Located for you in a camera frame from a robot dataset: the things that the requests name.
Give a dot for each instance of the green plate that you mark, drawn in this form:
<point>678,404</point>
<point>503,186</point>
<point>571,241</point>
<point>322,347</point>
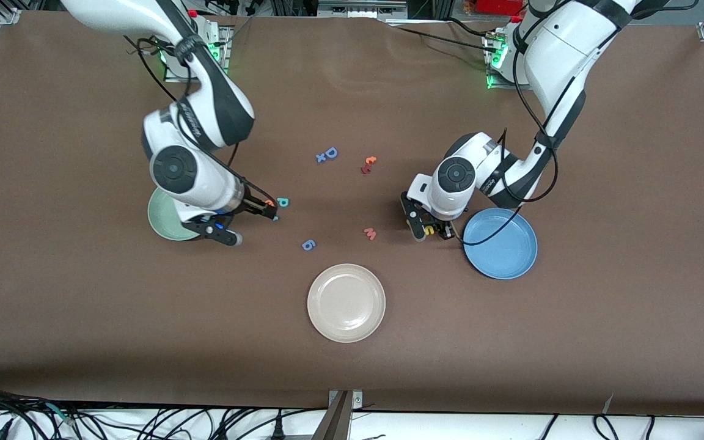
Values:
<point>162,223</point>

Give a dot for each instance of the red box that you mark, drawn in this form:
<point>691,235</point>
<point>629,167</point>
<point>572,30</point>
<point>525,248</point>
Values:
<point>498,6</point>

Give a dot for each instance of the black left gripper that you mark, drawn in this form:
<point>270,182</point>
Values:
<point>447,230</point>

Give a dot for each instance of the small paper tag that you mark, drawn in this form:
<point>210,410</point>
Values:
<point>608,403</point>

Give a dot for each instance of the grey metal frame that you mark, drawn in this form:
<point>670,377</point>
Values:
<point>361,8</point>

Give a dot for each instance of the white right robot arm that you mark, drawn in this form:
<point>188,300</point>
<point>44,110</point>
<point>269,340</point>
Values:
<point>175,165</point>

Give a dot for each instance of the red letter w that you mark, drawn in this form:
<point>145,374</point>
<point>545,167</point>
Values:
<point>370,234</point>

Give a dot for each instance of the blue letter D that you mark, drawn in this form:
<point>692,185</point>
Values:
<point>335,153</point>

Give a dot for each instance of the blue foam digit 6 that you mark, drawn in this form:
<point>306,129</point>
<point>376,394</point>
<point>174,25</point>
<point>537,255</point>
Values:
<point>308,247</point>

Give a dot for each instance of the blue plate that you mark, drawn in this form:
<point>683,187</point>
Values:
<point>505,250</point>

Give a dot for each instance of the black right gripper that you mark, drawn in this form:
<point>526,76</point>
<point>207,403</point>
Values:
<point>253,205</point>

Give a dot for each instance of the teal letter p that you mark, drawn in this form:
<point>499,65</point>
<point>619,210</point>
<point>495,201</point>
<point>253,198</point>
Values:
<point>282,203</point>

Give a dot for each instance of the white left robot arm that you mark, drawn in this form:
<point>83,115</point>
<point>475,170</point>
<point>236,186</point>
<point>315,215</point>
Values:
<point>456,177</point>

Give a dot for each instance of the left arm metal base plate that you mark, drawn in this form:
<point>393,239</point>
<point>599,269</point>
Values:
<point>502,86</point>

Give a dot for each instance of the metal table bracket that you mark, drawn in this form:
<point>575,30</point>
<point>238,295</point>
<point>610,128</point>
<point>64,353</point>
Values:
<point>338,418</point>

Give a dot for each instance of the black power plug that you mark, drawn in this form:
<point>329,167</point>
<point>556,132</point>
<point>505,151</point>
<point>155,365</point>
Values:
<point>277,431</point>

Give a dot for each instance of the beige plate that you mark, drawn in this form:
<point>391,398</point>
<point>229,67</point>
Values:
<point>346,303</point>

